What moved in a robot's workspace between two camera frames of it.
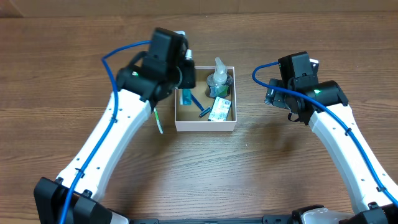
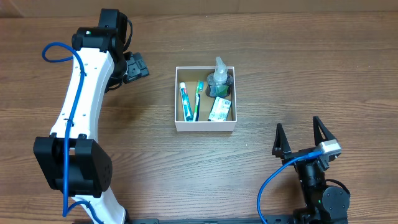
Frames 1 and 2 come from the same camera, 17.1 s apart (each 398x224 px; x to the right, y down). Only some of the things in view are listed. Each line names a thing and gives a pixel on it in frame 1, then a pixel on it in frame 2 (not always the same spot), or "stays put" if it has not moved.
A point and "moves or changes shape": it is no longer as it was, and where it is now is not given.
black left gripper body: x=188 y=74 -> x=137 y=68
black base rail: x=265 y=219 stays put
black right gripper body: x=274 y=94 -> x=302 y=152
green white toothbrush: x=158 y=120 -> x=199 y=88
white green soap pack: x=219 y=110 stays put
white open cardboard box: x=187 y=117 stays put
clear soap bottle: x=219 y=82 stays put
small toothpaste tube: x=185 y=96 moves or changes shape
